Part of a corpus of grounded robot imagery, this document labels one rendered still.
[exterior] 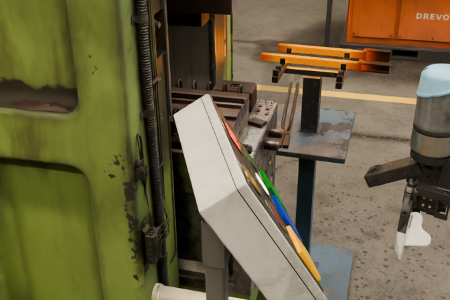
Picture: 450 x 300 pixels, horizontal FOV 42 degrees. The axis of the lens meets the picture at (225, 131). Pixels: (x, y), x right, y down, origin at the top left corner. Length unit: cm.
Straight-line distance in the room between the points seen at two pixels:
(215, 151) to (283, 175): 228
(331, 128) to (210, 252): 119
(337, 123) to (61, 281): 116
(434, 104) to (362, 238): 181
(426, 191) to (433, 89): 19
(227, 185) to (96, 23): 46
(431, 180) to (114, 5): 66
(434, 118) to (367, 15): 400
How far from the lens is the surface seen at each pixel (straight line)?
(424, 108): 105
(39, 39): 129
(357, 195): 310
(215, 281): 114
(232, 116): 153
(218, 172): 89
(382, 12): 501
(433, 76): 103
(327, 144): 209
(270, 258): 92
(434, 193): 111
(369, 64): 205
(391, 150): 358
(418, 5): 500
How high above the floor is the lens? 164
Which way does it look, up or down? 26 degrees down
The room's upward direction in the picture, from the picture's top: 1 degrees counter-clockwise
